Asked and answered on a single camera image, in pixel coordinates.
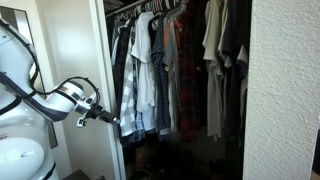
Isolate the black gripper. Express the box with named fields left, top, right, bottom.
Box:
left=89, top=105, right=117, bottom=123

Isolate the white sliding closet door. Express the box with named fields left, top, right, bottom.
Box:
left=34, top=0, right=127, bottom=180

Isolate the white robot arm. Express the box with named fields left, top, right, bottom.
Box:
left=0, top=19, right=119, bottom=180

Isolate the closet clothes rod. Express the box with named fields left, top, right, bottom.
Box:
left=104, top=0, right=188, bottom=18

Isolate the grey checked hanging shirt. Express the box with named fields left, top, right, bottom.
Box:
left=120, top=26, right=144, bottom=142

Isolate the navy dotted hanging shirt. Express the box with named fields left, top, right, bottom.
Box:
left=152, top=15, right=171, bottom=131

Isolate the white hanging shirt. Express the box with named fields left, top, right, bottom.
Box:
left=131, top=12, right=156, bottom=131

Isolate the red plaid hanging shirt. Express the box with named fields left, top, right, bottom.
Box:
left=174, top=3, right=200, bottom=142

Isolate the beige hanging shirt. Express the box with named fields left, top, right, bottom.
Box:
left=202, top=0, right=228, bottom=140

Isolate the black hanging garment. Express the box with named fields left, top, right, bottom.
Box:
left=222, top=0, right=252, bottom=147

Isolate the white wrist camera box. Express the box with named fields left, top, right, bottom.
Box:
left=77, top=112, right=91, bottom=128

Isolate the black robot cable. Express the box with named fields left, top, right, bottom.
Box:
left=28, top=43, right=101, bottom=104

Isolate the white door frame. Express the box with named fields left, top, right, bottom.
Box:
left=90, top=0, right=126, bottom=180

